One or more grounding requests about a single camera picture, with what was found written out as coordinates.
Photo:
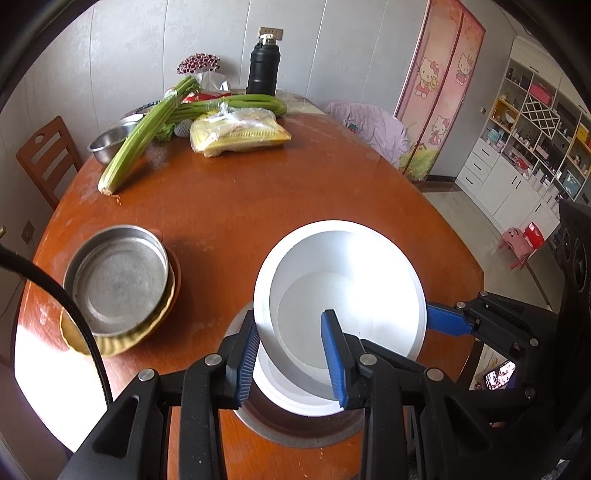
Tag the plastic bag of yellow food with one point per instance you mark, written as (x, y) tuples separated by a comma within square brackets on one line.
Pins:
[(240, 136)]

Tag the light purple garment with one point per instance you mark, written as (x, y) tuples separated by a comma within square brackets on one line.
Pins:
[(374, 129)]

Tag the red child chair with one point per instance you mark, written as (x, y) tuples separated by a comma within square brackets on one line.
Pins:
[(534, 235)]

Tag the small stainless steel bowl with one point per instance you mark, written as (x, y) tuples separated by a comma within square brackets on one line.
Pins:
[(104, 143)]

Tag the black thermos bottle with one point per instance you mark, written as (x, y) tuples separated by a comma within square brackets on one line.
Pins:
[(263, 69)]

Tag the brown slatted wooden chair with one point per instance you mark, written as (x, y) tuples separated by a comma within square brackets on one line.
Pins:
[(46, 157)]

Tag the small lit screen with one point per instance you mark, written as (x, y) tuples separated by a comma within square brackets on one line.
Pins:
[(501, 374)]

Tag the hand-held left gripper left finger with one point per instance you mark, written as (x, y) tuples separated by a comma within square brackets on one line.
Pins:
[(247, 364)]

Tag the white shelf cabinet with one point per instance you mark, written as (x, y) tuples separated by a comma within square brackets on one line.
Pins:
[(521, 152)]

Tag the clear plastic bag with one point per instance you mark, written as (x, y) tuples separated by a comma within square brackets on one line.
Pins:
[(214, 82)]

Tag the orange animal-shaped plate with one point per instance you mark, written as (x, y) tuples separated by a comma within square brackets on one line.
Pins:
[(177, 277)]

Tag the round metal pan plate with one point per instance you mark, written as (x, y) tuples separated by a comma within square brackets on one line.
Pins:
[(115, 286)]

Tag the long green vegetable bunch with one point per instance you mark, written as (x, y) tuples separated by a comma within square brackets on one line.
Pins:
[(249, 104)]

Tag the pink child stool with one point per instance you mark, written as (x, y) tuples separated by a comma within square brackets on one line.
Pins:
[(513, 240)]

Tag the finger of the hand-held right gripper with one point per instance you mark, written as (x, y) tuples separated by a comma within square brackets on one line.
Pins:
[(450, 318)]

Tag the low wall socket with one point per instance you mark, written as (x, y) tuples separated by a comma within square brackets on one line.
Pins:
[(28, 230)]

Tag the wall power socket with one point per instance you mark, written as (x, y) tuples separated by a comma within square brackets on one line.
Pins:
[(270, 33)]

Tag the red instant noodle bowl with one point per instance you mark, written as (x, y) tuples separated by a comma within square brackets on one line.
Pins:
[(341, 258), (295, 401)]

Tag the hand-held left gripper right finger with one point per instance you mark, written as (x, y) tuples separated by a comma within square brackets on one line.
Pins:
[(332, 360)]

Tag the pink cartoon cat wardrobe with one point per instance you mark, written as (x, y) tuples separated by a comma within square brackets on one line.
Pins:
[(438, 83)]

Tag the yellow shell-shaped plate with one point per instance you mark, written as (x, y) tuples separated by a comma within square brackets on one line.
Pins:
[(124, 344)]

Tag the white foam-netted fruit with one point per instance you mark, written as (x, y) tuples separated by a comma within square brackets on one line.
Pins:
[(182, 128)]

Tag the celery bunch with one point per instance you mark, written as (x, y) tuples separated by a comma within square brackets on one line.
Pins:
[(134, 138)]

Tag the red package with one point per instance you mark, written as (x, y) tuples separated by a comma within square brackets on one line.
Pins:
[(198, 97)]

